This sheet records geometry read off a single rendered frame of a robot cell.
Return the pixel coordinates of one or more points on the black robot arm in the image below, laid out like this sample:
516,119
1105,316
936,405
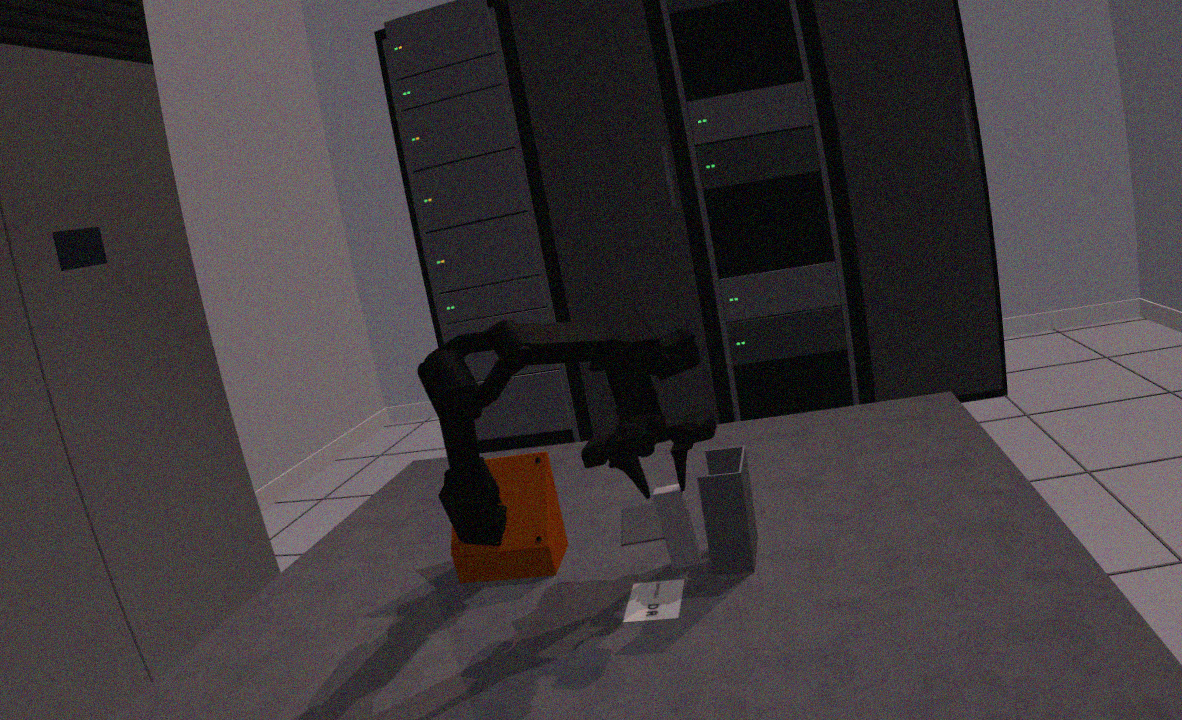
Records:
620,342

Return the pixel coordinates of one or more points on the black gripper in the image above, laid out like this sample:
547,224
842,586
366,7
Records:
695,427

